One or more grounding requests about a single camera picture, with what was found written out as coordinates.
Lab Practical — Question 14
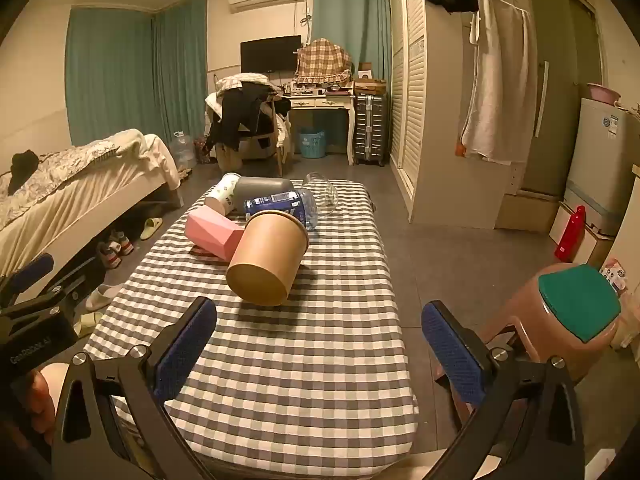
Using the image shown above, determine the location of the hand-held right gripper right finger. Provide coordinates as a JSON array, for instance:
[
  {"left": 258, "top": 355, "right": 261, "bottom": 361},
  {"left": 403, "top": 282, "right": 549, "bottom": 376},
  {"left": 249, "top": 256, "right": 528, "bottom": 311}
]
[{"left": 421, "top": 300, "right": 586, "bottom": 480}]

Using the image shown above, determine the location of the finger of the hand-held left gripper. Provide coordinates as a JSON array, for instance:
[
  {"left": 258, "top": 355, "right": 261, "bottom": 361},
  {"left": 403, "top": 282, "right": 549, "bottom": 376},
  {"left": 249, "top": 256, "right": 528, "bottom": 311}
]
[
  {"left": 0, "top": 253, "right": 54, "bottom": 302},
  {"left": 30, "top": 257, "right": 103, "bottom": 314}
]

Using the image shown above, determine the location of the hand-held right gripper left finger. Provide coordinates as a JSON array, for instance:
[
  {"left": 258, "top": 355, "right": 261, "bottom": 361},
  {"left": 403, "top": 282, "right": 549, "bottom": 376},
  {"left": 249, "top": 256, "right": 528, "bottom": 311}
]
[{"left": 52, "top": 296, "right": 217, "bottom": 480}]

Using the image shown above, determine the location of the brown paper cup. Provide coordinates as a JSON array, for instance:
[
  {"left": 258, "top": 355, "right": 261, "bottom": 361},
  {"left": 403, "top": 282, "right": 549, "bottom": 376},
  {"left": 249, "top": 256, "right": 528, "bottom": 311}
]
[{"left": 226, "top": 210, "right": 310, "bottom": 307}]

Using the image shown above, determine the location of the pink faceted cup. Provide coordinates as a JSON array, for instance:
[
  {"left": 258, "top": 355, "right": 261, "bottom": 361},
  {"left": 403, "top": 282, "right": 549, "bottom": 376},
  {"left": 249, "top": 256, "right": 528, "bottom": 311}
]
[{"left": 185, "top": 208, "right": 246, "bottom": 262}]

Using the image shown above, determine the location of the white printed paper cup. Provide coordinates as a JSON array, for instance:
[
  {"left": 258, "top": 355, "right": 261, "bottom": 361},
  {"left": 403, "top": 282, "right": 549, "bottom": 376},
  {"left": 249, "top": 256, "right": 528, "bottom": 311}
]
[{"left": 204, "top": 172, "right": 243, "bottom": 217}]

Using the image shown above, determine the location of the clear cup with blue label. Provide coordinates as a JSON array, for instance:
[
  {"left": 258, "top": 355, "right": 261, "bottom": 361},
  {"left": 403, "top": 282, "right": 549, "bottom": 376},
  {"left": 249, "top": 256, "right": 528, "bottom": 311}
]
[{"left": 244, "top": 187, "right": 321, "bottom": 232}]

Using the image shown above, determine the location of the grey cup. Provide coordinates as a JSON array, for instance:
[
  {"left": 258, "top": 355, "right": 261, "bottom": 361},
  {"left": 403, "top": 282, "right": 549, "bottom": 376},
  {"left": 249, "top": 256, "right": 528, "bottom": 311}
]
[{"left": 232, "top": 176, "right": 297, "bottom": 218}]

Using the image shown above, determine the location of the clear glass cup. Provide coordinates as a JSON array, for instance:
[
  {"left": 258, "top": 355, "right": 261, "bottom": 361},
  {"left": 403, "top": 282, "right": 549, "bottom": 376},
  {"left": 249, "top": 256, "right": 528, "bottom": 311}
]
[{"left": 302, "top": 172, "right": 341, "bottom": 221}]

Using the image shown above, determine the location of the person's left hand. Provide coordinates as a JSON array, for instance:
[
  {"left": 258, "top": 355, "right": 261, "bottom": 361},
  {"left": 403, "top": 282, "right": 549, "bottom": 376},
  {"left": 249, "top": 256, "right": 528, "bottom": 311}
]
[{"left": 27, "top": 362, "right": 71, "bottom": 442}]

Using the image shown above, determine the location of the pair of sneakers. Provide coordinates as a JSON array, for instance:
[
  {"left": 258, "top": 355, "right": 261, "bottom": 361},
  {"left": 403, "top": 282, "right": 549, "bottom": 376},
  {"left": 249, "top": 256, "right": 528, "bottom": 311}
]
[{"left": 97, "top": 230, "right": 135, "bottom": 267}]

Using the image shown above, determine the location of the brown stool with green top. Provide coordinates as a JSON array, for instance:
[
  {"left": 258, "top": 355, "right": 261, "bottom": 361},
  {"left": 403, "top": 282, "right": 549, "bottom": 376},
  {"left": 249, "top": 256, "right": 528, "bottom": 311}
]
[{"left": 435, "top": 262, "right": 623, "bottom": 426}]

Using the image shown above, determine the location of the bed with beige sheet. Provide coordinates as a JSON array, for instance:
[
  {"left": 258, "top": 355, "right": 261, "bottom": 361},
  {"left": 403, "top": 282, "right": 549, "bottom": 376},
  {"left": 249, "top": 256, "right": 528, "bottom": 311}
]
[{"left": 0, "top": 129, "right": 183, "bottom": 291}]

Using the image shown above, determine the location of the black cloth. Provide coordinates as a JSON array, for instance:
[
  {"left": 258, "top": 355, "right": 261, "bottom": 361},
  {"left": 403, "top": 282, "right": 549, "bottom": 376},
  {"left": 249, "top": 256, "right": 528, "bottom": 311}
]
[{"left": 7, "top": 151, "right": 40, "bottom": 196}]

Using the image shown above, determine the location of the floral quilt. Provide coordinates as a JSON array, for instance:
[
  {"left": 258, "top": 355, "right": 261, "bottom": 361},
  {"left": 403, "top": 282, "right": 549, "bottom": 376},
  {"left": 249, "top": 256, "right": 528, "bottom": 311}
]
[{"left": 0, "top": 142, "right": 121, "bottom": 231}]

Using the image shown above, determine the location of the checkered table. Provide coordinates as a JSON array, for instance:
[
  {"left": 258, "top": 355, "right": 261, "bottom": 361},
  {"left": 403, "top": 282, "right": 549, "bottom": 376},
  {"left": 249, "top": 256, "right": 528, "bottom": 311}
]
[{"left": 82, "top": 179, "right": 420, "bottom": 480}]

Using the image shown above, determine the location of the green seat cushion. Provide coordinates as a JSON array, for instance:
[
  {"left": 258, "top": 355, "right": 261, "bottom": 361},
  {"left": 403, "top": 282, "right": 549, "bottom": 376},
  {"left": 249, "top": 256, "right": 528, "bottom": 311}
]
[{"left": 537, "top": 265, "right": 623, "bottom": 343}]

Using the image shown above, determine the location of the red bottle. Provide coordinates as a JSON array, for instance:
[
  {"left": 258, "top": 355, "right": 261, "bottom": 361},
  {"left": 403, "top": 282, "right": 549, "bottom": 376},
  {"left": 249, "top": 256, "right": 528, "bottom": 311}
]
[{"left": 554, "top": 205, "right": 587, "bottom": 262}]

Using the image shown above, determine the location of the clear water jug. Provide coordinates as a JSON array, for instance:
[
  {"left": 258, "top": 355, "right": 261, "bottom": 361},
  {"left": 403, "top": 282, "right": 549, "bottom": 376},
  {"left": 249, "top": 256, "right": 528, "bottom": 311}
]
[{"left": 169, "top": 131, "right": 197, "bottom": 171}]

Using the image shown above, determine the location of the teal window curtain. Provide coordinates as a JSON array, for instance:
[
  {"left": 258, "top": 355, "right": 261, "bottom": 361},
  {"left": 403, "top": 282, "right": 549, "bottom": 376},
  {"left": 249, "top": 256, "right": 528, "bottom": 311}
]
[
  {"left": 312, "top": 0, "right": 393, "bottom": 96},
  {"left": 65, "top": 0, "right": 208, "bottom": 147}
]

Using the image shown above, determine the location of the white fridge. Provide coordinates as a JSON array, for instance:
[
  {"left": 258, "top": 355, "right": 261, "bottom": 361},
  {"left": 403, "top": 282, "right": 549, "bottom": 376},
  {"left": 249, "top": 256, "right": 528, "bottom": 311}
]
[{"left": 565, "top": 97, "right": 640, "bottom": 236}]

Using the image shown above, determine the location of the chair piled with clothes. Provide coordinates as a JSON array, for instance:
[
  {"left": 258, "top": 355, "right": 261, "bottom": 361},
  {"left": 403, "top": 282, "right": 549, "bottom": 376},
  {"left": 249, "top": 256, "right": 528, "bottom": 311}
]
[{"left": 205, "top": 74, "right": 292, "bottom": 171}]

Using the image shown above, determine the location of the grey ribbed suitcase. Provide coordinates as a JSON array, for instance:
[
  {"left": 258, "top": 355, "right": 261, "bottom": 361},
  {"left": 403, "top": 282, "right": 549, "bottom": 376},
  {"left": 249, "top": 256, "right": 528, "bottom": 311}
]
[{"left": 354, "top": 93, "right": 387, "bottom": 167}]

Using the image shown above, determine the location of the blue plastic basket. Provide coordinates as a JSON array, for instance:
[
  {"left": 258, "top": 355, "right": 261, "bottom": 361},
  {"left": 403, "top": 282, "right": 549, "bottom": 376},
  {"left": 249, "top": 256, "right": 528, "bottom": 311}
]
[{"left": 298, "top": 127, "right": 327, "bottom": 158}]

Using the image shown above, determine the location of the white louvered wardrobe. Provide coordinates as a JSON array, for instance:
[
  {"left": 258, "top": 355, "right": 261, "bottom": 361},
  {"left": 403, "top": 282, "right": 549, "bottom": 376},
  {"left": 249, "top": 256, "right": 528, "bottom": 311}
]
[{"left": 387, "top": 0, "right": 481, "bottom": 226}]

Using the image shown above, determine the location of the white hanging towel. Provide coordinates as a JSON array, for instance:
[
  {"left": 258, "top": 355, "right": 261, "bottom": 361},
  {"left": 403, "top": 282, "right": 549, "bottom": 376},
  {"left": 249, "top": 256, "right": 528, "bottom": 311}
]
[{"left": 461, "top": 0, "right": 538, "bottom": 163}]

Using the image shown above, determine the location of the white desk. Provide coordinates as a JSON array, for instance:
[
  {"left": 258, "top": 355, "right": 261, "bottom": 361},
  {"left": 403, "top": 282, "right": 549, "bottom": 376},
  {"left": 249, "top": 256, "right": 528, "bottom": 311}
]
[{"left": 287, "top": 92, "right": 357, "bottom": 165}]

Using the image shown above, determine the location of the cardboard box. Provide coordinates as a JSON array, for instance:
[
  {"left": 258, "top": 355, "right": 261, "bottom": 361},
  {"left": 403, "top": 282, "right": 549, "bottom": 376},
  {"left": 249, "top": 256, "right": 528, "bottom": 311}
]
[{"left": 354, "top": 62, "right": 387, "bottom": 95}]

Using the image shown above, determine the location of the pink basin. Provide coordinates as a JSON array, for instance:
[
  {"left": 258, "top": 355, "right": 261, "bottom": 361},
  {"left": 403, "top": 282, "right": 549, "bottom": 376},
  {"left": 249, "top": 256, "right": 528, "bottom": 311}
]
[{"left": 586, "top": 82, "right": 622, "bottom": 106}]

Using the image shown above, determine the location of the black monitor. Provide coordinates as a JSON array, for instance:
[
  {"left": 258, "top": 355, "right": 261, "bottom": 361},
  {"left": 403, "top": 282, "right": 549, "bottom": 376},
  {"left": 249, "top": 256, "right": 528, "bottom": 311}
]
[{"left": 240, "top": 35, "right": 302, "bottom": 74}]

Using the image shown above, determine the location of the plaid cloth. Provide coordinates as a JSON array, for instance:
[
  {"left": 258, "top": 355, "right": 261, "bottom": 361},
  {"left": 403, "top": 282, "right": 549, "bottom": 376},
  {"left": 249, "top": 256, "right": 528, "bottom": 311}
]
[{"left": 295, "top": 38, "right": 353, "bottom": 88}]

